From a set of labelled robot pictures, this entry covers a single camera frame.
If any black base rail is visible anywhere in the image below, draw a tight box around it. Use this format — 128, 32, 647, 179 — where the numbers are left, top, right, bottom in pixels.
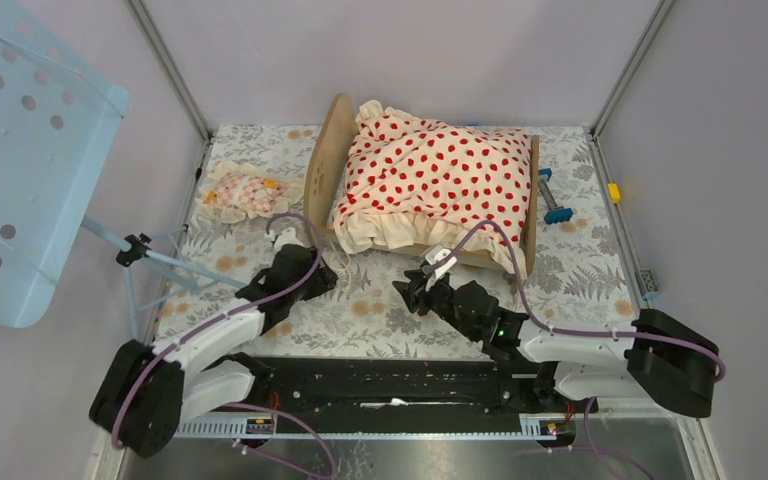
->
237, 354, 586, 435

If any blue perforated music stand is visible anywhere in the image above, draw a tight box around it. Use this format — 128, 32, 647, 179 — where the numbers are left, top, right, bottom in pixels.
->
0, 1, 242, 328

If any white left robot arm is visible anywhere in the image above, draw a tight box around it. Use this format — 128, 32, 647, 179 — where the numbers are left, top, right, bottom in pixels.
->
88, 228, 338, 458

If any yellow clip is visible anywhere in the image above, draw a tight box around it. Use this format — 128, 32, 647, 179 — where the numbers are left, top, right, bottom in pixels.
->
608, 183, 622, 205

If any red strawberry print duvet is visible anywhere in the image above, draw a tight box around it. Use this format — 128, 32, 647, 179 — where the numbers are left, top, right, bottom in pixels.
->
332, 99, 534, 278

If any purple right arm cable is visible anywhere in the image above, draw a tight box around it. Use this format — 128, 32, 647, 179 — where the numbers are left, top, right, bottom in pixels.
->
423, 219, 728, 480

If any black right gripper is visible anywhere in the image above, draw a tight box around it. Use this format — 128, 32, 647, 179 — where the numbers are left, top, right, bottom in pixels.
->
392, 268, 481, 342

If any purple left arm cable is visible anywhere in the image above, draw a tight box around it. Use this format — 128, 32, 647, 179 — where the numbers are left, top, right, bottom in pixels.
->
110, 211, 340, 480

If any grey cable duct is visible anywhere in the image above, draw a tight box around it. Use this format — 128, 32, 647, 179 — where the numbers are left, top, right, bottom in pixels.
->
173, 415, 558, 441

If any wooden pet bed frame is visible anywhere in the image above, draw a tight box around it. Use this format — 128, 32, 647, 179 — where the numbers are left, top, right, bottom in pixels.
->
303, 92, 541, 276

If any blue dumbbell toy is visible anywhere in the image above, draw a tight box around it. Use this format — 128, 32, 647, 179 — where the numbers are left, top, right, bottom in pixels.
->
538, 168, 573, 225

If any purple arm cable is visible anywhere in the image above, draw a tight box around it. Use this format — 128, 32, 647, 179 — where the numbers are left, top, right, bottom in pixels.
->
423, 219, 728, 480
110, 211, 340, 480

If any floral table mat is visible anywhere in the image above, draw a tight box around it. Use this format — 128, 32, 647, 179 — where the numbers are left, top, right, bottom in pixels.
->
182, 125, 638, 359

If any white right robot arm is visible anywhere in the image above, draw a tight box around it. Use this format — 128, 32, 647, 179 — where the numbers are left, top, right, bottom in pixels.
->
392, 246, 723, 418

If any checkered ruffled pillow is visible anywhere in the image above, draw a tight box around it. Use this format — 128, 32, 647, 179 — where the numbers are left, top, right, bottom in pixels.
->
195, 161, 305, 224

